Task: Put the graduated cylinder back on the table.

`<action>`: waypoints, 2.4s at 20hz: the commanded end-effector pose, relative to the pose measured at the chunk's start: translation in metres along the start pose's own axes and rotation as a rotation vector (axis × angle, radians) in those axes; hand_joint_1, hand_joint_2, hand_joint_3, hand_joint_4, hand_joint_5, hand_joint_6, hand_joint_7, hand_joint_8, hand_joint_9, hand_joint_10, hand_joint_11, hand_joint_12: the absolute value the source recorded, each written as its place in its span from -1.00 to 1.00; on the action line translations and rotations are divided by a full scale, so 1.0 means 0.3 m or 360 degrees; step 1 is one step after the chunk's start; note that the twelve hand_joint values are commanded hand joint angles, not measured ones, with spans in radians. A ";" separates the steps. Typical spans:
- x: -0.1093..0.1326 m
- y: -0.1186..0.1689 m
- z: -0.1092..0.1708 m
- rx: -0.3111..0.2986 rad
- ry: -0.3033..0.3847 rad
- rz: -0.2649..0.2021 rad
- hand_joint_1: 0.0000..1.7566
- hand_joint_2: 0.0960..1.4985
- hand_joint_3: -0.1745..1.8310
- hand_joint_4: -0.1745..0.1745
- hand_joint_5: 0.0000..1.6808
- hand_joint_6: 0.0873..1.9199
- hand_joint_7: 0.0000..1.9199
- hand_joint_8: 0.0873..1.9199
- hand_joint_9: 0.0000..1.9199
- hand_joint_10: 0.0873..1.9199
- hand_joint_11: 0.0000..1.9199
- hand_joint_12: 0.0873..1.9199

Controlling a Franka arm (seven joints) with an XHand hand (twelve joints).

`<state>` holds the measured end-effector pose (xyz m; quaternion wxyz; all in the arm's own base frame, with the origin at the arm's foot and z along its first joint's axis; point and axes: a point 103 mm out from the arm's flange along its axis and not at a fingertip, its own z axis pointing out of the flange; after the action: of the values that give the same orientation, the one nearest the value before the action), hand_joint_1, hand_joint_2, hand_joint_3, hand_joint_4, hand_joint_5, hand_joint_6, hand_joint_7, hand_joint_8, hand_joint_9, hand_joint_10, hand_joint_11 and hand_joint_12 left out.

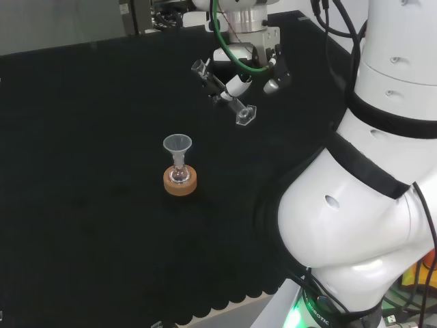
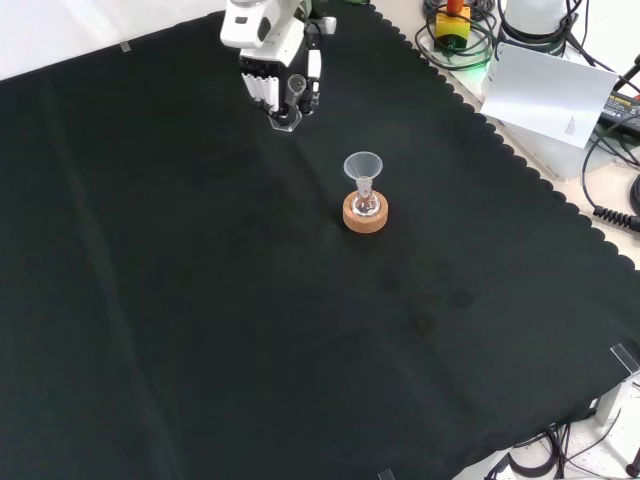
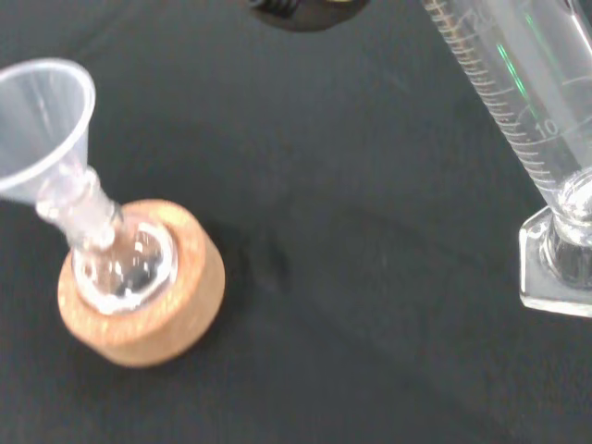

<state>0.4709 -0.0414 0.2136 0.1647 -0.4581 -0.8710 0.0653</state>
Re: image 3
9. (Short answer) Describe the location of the round-bottom glass flask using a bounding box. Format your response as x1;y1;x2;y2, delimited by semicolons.
35;168;180;317

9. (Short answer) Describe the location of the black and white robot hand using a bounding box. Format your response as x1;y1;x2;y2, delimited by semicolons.
248;0;372;34

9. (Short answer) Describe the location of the cork ring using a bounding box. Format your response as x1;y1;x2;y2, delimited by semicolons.
56;198;228;369

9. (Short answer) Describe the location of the black cloth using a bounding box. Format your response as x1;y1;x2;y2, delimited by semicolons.
0;0;592;444

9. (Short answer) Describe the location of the clear plastic funnel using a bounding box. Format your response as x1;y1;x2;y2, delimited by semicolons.
0;56;117;253

